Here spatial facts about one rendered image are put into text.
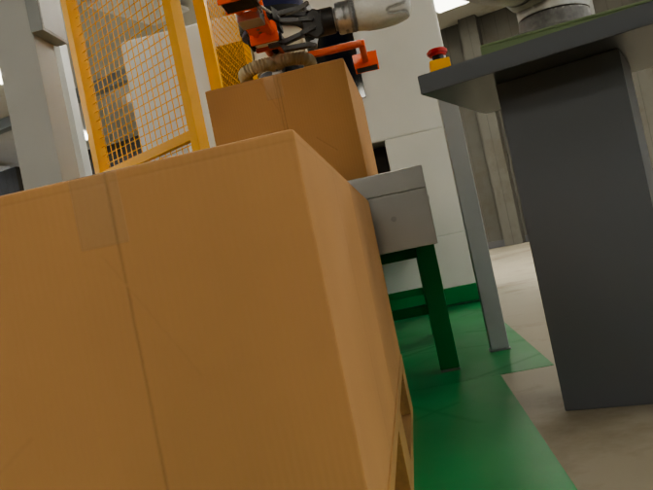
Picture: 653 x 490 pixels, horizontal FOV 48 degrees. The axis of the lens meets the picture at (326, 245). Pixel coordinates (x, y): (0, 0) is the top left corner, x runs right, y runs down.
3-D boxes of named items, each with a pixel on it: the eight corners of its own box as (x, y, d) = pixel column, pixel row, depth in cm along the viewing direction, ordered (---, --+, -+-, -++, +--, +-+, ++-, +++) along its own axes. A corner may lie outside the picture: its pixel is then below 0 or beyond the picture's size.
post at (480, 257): (489, 349, 250) (429, 65, 252) (508, 346, 249) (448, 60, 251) (491, 353, 243) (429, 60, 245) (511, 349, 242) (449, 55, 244)
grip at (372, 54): (356, 74, 264) (353, 60, 264) (379, 69, 263) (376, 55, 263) (355, 69, 256) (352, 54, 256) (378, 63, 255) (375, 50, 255)
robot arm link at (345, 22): (357, 26, 199) (335, 31, 200) (359, 35, 208) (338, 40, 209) (351, -7, 199) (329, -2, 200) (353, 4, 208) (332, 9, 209)
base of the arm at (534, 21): (600, 47, 170) (596, 23, 170) (602, 20, 149) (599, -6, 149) (520, 64, 176) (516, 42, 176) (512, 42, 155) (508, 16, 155)
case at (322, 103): (277, 232, 263) (255, 123, 264) (385, 209, 257) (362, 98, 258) (233, 230, 203) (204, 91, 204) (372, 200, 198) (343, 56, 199)
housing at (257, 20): (242, 31, 190) (238, 15, 190) (266, 24, 190) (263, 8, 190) (235, 23, 183) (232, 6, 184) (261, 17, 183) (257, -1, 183)
